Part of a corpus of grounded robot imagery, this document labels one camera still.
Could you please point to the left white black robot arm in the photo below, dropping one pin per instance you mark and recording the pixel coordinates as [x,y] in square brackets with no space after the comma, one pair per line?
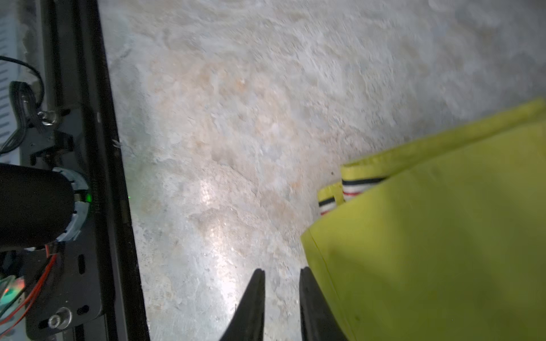
[40,207]

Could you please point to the yellow-green long pants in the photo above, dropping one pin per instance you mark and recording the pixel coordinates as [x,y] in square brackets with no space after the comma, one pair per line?
[442,238]

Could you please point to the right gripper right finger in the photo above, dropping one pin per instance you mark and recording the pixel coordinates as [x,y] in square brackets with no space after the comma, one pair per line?
[317,321]

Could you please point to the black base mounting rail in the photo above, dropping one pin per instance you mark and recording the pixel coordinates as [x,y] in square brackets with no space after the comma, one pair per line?
[93,291]

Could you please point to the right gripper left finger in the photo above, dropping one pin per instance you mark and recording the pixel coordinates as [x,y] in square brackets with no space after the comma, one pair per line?
[248,320]

